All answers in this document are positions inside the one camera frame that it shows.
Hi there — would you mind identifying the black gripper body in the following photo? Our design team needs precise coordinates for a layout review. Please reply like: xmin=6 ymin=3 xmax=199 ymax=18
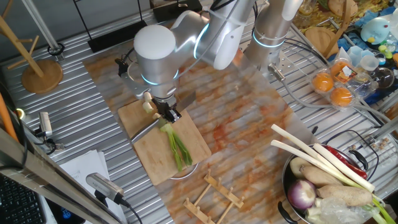
xmin=154 ymin=96 xmax=178 ymax=113

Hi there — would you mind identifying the steel kitchen cleaver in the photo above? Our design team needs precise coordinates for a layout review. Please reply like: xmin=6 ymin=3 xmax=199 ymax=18
xmin=129 ymin=91 xmax=197 ymax=145

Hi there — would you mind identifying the green scallion stalk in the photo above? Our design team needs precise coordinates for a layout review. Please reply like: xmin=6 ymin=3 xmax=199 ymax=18
xmin=159 ymin=122 xmax=193 ymax=173

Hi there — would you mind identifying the wooden cutting board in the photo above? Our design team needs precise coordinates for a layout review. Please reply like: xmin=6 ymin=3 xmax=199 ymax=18
xmin=117 ymin=98 xmax=212 ymax=187

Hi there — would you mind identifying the orange marble pattern mat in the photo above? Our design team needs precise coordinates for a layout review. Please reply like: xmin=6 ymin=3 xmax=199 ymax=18
xmin=82 ymin=17 xmax=315 ymax=224

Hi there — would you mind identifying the black stand base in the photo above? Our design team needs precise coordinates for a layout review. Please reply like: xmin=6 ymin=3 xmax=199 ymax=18
xmin=73 ymin=0 xmax=147 ymax=53
xmin=152 ymin=0 xmax=203 ymax=23

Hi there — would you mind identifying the wooden knife rack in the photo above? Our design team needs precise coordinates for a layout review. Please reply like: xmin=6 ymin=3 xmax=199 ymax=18
xmin=182 ymin=169 xmax=246 ymax=224

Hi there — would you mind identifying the white paper stack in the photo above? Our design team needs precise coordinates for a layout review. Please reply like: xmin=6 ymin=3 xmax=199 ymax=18
xmin=58 ymin=149 xmax=128 ymax=224

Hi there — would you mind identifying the metal clamp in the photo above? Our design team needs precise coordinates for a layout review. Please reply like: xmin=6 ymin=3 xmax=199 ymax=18
xmin=33 ymin=111 xmax=65 ymax=156

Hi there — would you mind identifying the round wooden disc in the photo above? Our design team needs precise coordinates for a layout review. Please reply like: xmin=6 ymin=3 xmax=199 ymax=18
xmin=0 ymin=0 xmax=64 ymax=95

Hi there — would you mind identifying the black cooking pot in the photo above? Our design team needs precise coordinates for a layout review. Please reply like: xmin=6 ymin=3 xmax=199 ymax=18
xmin=277 ymin=144 xmax=370 ymax=224

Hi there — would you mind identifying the pale potato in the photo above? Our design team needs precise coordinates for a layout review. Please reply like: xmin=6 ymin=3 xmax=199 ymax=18
xmin=289 ymin=157 xmax=313 ymax=179

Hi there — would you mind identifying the silver tripod pole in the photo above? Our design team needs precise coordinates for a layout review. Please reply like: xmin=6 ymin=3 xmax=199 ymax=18
xmin=21 ymin=0 xmax=66 ymax=62

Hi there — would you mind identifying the red onion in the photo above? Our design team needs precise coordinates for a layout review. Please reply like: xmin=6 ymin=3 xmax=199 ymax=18
xmin=287 ymin=179 xmax=318 ymax=210

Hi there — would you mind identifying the round orange fruit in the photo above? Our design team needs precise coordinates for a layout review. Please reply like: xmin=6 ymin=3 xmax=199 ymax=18
xmin=312 ymin=72 xmax=335 ymax=93
xmin=330 ymin=86 xmax=353 ymax=108
xmin=330 ymin=60 xmax=352 ymax=79

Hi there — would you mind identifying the brown yam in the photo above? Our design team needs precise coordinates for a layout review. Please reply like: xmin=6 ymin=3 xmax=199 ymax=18
xmin=317 ymin=185 xmax=374 ymax=207
xmin=300 ymin=165 xmax=343 ymax=188

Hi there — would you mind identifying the orange tube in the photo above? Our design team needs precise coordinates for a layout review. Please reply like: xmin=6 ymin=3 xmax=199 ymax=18
xmin=0 ymin=92 xmax=19 ymax=143

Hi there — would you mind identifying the wooden round base stand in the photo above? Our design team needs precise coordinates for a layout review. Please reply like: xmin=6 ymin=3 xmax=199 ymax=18
xmin=304 ymin=0 xmax=353 ymax=59

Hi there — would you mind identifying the black keyboard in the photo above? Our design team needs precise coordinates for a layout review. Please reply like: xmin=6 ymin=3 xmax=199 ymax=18
xmin=0 ymin=174 xmax=47 ymax=224

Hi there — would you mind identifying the red chili pepper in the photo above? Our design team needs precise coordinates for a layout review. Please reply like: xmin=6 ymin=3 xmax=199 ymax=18
xmin=325 ymin=145 xmax=369 ymax=180

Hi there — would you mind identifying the blue cloth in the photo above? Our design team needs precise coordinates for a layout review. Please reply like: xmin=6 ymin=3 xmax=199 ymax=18
xmin=329 ymin=5 xmax=398 ymax=106

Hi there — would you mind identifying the clear plastic bag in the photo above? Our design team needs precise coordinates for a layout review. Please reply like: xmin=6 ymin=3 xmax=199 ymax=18
xmin=319 ymin=196 xmax=380 ymax=224

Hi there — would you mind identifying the translucent blue plastic cup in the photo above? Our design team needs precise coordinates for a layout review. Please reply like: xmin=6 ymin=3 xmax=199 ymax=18
xmin=347 ymin=45 xmax=374 ymax=67

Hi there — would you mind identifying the translucent white plastic cup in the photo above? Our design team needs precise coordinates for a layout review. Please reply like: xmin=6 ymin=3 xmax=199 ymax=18
xmin=359 ymin=55 xmax=380 ymax=72

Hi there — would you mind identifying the clear glass goblet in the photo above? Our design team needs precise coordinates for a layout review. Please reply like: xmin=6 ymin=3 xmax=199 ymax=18
xmin=369 ymin=67 xmax=396 ymax=90

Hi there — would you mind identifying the blue plush toy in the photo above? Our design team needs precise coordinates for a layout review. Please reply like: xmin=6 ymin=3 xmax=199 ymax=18
xmin=360 ymin=17 xmax=391 ymax=45

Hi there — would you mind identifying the ribbed grey camera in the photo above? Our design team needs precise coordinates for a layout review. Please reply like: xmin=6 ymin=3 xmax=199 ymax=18
xmin=85 ymin=172 xmax=125 ymax=205

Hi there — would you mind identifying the grey robot hose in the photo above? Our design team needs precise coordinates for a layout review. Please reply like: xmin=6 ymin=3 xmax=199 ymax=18
xmin=267 ymin=63 xmax=392 ymax=124

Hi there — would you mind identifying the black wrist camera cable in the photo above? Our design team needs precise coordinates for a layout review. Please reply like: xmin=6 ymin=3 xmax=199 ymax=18
xmin=119 ymin=0 xmax=259 ymax=80

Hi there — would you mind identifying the aluminium frame bar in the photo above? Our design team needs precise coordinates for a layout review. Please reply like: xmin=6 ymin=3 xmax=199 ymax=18
xmin=0 ymin=127 xmax=124 ymax=224

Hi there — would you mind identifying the thin black cable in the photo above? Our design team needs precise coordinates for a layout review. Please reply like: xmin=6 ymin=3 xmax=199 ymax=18
xmin=323 ymin=129 xmax=381 ymax=182

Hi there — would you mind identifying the aluminium profile rail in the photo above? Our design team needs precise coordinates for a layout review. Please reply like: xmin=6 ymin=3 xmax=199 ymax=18
xmin=362 ymin=116 xmax=398 ymax=147

